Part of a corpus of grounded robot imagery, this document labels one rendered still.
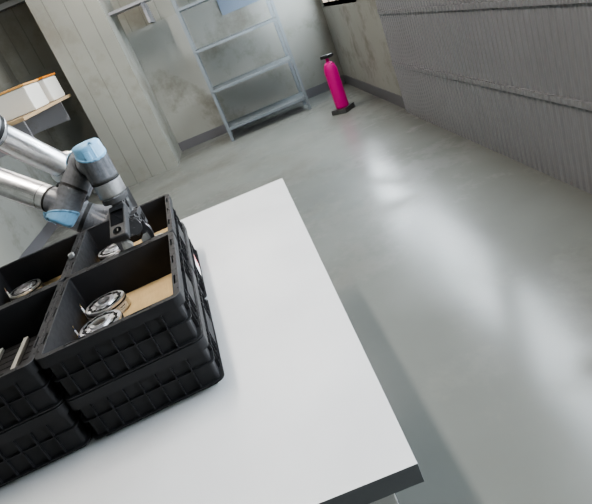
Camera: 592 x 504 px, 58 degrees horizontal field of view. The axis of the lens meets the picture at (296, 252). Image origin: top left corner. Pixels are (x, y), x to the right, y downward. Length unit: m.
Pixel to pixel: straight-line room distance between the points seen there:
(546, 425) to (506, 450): 0.14
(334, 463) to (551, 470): 0.93
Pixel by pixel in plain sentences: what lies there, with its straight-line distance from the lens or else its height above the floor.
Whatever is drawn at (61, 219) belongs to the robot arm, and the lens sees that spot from 1.56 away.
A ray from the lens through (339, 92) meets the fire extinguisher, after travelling 6.12.
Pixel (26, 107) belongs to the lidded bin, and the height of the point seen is 1.29.
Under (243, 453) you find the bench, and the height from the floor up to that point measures 0.70.
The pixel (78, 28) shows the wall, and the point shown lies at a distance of 6.86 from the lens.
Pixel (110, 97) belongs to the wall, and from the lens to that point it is 6.86.
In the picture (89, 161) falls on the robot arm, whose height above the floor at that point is 1.16.
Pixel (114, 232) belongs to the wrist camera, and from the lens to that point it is 1.45.
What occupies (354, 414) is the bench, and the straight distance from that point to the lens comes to 0.96.
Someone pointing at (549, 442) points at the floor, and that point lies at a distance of 1.79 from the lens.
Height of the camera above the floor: 1.35
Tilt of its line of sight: 24 degrees down
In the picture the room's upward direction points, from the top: 23 degrees counter-clockwise
